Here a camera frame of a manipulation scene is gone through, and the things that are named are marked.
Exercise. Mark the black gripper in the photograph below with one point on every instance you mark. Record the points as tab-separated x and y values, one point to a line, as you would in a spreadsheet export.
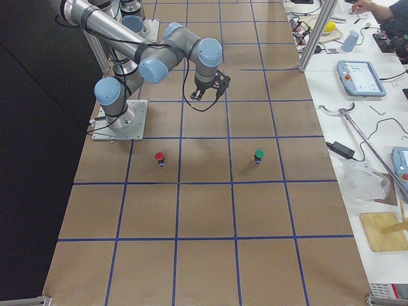
202	87

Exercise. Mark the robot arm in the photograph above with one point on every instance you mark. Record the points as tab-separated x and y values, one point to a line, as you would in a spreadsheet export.
128	54
131	14

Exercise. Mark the red push button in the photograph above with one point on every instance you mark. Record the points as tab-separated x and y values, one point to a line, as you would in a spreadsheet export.
160	159

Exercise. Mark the green push button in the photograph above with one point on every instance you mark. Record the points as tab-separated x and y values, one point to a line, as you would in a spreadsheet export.
258	156

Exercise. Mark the person hand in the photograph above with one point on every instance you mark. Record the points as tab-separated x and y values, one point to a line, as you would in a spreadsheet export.
364	6

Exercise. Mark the beige tray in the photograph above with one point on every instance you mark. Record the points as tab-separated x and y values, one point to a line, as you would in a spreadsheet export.
331	32

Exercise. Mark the metal reacher rod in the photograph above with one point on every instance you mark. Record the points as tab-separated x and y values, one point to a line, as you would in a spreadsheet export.
345	112

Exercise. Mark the yellow lemon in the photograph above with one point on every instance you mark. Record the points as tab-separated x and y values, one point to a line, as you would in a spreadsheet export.
330	27

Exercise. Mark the black power adapter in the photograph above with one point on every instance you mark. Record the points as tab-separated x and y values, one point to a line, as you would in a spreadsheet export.
341	150

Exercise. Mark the blue plastic cup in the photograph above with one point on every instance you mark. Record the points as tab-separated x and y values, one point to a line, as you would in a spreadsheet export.
350	42

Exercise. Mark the blue teach pendant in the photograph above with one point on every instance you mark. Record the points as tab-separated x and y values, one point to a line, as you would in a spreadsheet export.
359	78
399	158

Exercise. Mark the clear plastic bag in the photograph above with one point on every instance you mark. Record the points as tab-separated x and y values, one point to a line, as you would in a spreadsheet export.
361	181

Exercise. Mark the wooden board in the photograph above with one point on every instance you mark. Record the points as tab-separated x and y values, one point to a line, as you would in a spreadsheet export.
384	232

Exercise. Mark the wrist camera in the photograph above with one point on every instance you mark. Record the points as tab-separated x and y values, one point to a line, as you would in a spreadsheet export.
221	83

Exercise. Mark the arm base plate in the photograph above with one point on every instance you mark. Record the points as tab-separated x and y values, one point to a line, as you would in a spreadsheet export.
150	29
129	126

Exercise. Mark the aluminium frame post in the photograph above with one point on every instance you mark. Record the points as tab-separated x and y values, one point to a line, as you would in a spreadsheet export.
321	22

